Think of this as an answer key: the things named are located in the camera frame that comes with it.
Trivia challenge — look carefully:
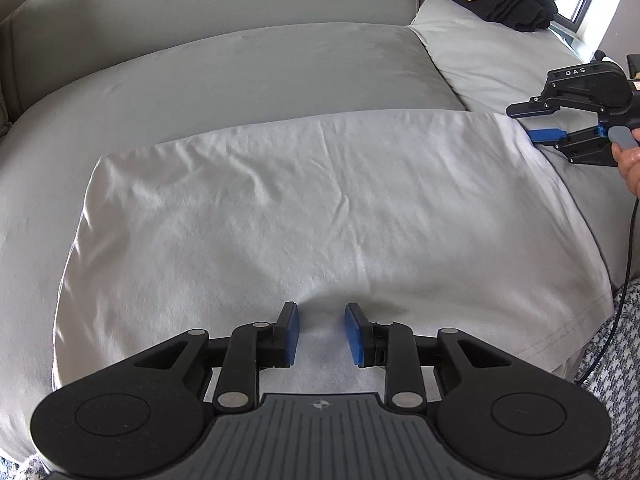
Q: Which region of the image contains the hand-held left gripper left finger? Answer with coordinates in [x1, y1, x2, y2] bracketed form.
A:
[131, 301, 302, 414]

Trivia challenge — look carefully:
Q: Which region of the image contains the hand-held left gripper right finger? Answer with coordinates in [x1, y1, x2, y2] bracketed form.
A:
[343, 302, 507, 413]

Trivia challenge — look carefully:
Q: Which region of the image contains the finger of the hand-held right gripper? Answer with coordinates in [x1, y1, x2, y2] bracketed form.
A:
[527, 128, 571, 148]
[506, 98, 563, 120]

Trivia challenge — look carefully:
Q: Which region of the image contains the white t-shirt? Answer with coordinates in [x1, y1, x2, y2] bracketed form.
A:
[50, 109, 615, 396]

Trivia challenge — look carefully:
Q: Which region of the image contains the person's right hand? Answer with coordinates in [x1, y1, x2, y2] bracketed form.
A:
[612, 129, 640, 196]

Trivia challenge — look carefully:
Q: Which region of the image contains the black garment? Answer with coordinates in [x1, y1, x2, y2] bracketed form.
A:
[424, 0, 561, 34]

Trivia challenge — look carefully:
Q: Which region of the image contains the person's right trouser leg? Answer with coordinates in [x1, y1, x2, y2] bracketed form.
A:
[575, 279, 640, 480]

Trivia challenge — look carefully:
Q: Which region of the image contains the person's trouser leg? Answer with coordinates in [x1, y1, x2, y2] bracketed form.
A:
[0, 454, 48, 480]
[575, 279, 640, 480]

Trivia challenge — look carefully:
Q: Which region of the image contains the grey sofa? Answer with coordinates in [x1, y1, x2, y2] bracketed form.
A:
[0, 0, 640, 466]

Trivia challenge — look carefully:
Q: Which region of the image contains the person's left trouser leg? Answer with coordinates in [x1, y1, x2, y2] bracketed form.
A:
[0, 454, 48, 480]

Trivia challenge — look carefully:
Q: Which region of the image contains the window frame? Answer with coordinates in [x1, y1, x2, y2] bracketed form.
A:
[549, 0, 617, 57]

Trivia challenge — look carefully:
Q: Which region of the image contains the black cable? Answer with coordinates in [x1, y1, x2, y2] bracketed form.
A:
[574, 200, 640, 389]

